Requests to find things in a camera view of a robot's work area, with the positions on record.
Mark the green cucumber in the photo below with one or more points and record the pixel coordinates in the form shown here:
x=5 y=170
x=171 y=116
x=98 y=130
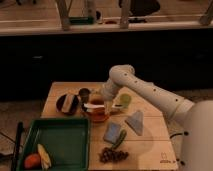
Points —
x=120 y=139

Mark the black bar beside tray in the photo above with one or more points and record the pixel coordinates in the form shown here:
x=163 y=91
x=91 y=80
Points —
x=17 y=145

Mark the blue sponge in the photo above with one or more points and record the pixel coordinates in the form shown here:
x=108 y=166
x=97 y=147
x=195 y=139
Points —
x=112 y=132

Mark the yellow corn cob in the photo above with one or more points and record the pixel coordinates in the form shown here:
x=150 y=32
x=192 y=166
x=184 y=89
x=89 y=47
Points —
x=45 y=159

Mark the green plastic tray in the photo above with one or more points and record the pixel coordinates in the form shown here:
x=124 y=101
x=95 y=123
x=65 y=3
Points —
x=67 y=141

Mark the green plastic cup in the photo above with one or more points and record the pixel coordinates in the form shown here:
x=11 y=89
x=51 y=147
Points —
x=125 y=100

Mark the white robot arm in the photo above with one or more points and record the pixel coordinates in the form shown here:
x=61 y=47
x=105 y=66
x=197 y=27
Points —
x=196 y=119

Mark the purple grape bunch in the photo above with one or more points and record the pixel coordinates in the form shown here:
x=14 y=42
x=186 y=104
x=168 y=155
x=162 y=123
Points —
x=110 y=155

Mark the dark round plate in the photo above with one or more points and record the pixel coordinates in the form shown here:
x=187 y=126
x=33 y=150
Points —
x=73 y=108

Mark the red bowl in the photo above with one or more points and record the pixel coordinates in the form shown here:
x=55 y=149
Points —
x=96 y=115

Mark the grey metal cup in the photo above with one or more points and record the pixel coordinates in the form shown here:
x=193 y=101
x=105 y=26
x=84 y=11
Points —
x=84 y=94

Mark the tan sponge block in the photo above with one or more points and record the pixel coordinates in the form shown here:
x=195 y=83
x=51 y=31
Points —
x=67 y=103

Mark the orange fruit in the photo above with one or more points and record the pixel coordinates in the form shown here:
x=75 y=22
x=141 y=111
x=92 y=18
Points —
x=32 y=161

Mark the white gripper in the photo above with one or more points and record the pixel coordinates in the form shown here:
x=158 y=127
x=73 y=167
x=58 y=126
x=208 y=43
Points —
x=108 y=106

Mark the wooden table top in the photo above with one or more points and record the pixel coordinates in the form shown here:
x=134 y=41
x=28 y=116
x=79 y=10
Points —
x=151 y=151

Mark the grey triangular cloth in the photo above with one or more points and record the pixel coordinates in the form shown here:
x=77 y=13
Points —
x=135 y=122

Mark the white handled brush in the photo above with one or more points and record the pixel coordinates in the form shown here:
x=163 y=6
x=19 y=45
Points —
x=94 y=106

